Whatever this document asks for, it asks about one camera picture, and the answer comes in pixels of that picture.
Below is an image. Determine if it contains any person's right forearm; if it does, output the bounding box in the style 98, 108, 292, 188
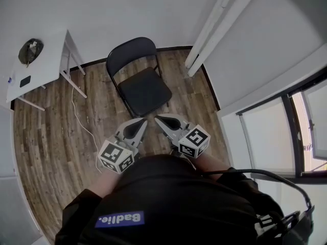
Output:
195, 152, 231, 182

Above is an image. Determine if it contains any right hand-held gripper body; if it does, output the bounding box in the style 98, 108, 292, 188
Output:
170, 121, 212, 160

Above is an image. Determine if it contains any black strapped pack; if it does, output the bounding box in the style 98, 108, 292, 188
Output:
254, 205, 315, 245

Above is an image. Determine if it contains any person's left forearm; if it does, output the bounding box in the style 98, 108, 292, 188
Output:
86, 171, 124, 199

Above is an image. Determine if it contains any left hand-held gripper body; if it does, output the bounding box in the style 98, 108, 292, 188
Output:
97, 133, 144, 175

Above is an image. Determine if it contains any person's black shirt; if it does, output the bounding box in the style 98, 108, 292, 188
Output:
54, 154, 285, 245

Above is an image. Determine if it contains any black folding chair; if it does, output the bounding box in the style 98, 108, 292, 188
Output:
106, 36, 173, 119

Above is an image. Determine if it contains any white roller blind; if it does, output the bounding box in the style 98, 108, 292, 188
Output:
241, 97, 297, 174
302, 84, 327, 161

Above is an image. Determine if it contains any white table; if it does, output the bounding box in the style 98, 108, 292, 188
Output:
5, 29, 88, 112

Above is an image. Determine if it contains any black window frame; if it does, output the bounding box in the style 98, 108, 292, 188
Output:
236, 78, 327, 184

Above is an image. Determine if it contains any black cable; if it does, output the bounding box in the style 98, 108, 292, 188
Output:
201, 168, 313, 210

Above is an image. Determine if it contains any black flat pad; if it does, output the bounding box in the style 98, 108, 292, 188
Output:
19, 75, 32, 88

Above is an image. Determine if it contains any dark green cap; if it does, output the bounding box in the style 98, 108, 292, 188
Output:
18, 38, 44, 68

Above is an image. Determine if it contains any white insulated pipe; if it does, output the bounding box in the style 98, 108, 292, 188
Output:
184, 0, 240, 70
188, 0, 264, 78

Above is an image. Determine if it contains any white floor cable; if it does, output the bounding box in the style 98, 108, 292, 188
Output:
71, 85, 102, 174

